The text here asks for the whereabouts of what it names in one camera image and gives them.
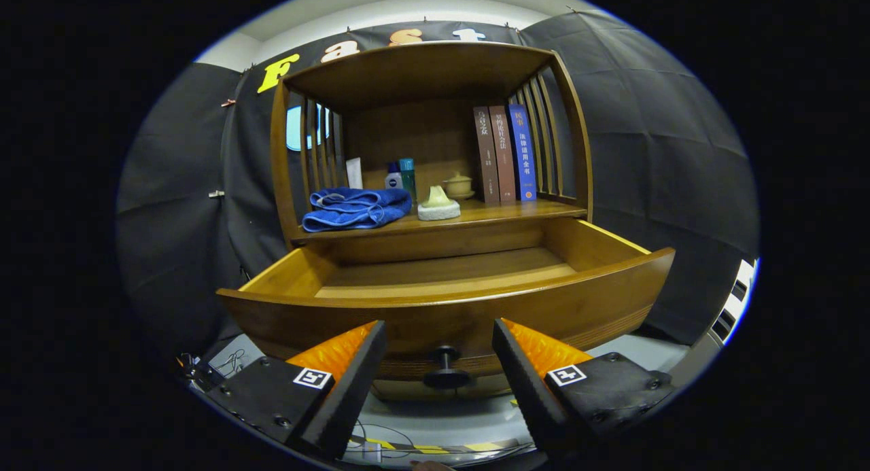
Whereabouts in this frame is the beige lidded teacup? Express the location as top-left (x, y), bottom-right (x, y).
top-left (442, 172), bottom-right (475, 200)

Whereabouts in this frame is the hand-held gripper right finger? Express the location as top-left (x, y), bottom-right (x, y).
top-left (491, 318), bottom-right (677, 458)

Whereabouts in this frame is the blue towel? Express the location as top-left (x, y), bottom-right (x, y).
top-left (302, 188), bottom-right (413, 233)

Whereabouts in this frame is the wooden countertop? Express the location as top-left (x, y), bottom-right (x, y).
top-left (292, 198), bottom-right (589, 242)

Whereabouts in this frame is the wooden drawer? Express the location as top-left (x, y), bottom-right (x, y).
top-left (216, 216), bottom-right (677, 390)

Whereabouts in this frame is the wooden cabinet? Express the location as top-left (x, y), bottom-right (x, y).
top-left (270, 41), bottom-right (594, 400)

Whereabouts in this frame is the yellow black floor tape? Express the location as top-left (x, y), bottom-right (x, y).
top-left (347, 436), bottom-right (507, 456)

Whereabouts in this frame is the green soap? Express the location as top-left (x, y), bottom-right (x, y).
top-left (417, 186), bottom-right (462, 222)

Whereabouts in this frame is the reddish brown book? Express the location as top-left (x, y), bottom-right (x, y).
top-left (489, 105), bottom-right (517, 205)

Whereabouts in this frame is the dark brown book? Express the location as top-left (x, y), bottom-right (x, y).
top-left (473, 106), bottom-right (501, 207)

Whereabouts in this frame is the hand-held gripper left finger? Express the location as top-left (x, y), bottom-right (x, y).
top-left (204, 320), bottom-right (388, 460)

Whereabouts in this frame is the blue book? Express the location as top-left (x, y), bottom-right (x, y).
top-left (507, 104), bottom-right (538, 202)

